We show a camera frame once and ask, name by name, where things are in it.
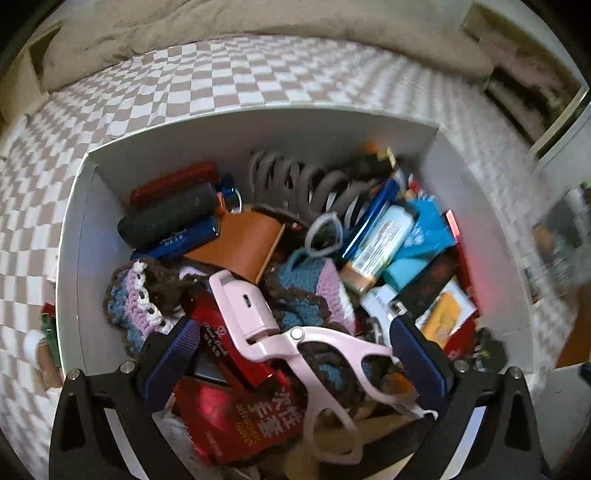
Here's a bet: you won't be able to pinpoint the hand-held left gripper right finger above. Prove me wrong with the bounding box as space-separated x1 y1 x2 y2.
389 315 544 480

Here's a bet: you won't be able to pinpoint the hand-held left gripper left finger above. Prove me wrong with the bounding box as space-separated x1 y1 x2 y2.
48 318 201 480

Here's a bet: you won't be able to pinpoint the red long box gold print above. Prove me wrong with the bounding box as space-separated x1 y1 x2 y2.
185 295 289 388

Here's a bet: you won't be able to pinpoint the white cardboard box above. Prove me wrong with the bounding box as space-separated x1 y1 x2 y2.
55 108 536 480

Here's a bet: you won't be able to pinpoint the yellow packet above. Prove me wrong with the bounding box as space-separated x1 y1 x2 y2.
416 277 478 344

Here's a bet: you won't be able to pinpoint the green black item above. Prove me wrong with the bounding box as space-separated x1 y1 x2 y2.
471 328 507 371

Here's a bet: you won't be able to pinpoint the red foil glove packet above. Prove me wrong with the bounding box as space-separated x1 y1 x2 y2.
173 378 308 464

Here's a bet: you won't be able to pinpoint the black red-print packet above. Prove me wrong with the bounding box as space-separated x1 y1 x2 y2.
397 251 462 305

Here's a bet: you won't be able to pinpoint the pink eyelash curler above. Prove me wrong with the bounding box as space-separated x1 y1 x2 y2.
208 270 439 464

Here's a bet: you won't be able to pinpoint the white tube green label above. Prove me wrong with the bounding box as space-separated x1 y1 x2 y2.
339 205 416 296

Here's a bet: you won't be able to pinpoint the blue metallic case white print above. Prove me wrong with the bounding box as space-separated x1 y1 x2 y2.
131 217 220 260

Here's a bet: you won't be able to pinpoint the teal packet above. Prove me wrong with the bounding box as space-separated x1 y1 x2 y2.
383 198 458 291

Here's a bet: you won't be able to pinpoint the brown leather wallet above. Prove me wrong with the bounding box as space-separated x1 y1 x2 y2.
185 212 287 284

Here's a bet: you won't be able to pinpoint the blue pink crochet coaster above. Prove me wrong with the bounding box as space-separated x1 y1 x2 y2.
263 249 356 333

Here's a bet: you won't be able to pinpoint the black cylinder pouch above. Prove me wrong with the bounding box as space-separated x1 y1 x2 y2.
117 182 218 250

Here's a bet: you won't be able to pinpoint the blue metallic pen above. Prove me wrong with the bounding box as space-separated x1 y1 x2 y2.
342 178 400 261

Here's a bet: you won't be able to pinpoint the grey plastic rings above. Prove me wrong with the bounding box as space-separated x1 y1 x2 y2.
304 211 345 259

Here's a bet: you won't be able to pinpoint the dark red cylinder case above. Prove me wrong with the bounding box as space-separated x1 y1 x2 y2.
129 161 219 208

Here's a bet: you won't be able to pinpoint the blue keyring torch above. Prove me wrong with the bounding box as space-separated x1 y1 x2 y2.
217 174 244 214

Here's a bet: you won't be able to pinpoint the black yellow item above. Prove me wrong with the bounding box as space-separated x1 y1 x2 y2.
353 143 402 181

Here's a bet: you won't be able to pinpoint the grey spiral hair claw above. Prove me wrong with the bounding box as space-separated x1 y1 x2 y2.
249 150 384 217

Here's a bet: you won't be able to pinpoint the checkered bed sheet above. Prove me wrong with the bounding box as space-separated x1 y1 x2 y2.
0 34 568 480

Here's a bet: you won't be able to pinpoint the brown clothes pile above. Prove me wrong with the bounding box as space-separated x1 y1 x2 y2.
489 28 583 139

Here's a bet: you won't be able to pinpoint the wooden headboard shelf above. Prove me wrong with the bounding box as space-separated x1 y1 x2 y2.
0 21 63 134

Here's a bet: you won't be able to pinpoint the beige fluffy blanket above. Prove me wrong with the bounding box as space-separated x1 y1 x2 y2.
39 0 492 93

